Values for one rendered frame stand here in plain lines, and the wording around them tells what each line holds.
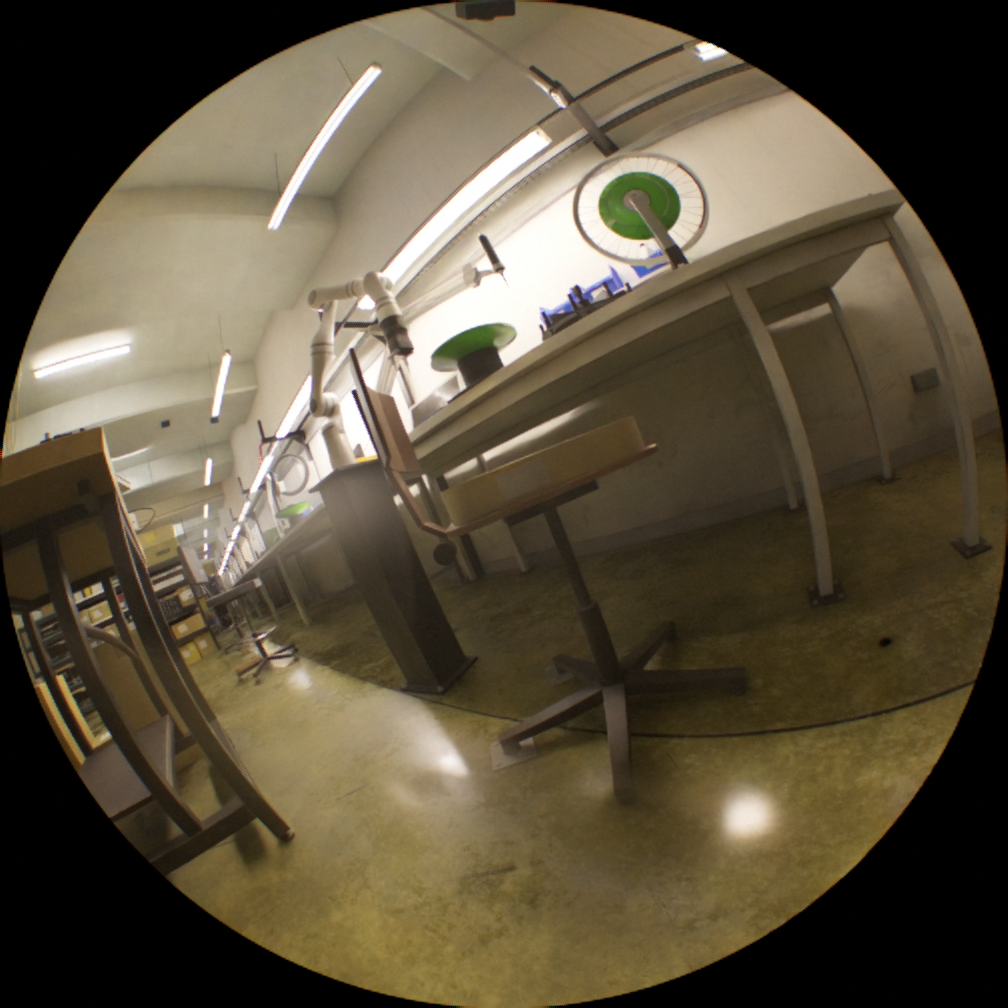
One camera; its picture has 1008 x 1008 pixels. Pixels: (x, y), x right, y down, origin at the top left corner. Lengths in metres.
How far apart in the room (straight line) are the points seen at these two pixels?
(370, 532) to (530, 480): 0.79
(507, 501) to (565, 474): 0.10
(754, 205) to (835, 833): 2.16
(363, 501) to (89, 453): 0.88
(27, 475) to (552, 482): 0.92
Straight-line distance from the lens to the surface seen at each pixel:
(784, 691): 0.85
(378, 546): 1.23
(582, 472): 0.55
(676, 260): 1.26
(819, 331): 1.93
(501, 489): 0.53
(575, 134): 2.31
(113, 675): 1.97
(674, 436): 1.88
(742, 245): 0.95
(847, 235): 1.09
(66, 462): 0.79
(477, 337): 1.13
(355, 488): 1.25
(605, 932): 0.63
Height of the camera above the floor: 0.60
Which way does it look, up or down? 3 degrees down
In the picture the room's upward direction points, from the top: 22 degrees counter-clockwise
